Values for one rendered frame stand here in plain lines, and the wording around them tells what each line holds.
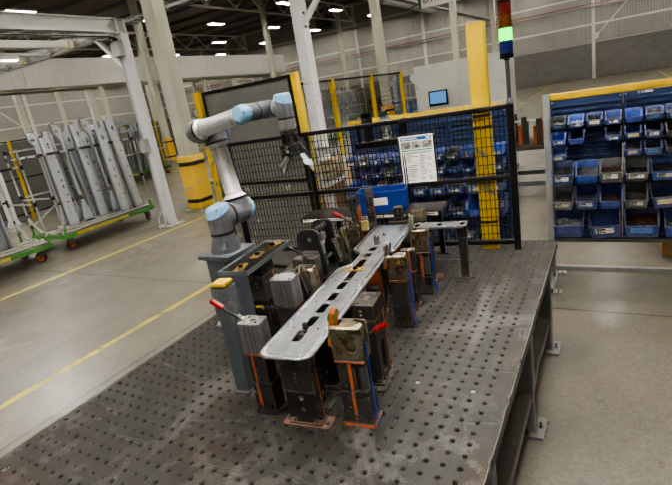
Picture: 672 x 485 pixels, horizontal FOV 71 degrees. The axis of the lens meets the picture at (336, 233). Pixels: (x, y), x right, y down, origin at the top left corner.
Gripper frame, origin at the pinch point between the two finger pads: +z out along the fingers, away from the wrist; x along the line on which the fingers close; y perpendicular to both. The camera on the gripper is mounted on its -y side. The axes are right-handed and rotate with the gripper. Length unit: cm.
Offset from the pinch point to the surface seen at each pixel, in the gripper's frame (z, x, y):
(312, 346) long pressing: 42, 32, 74
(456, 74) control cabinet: -14, -31, -675
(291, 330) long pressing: 42, 20, 65
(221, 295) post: 30, -8, 63
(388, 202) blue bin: 37, 16, -72
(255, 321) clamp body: 36, 10, 71
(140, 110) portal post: -49, -518, -449
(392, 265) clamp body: 43, 39, 7
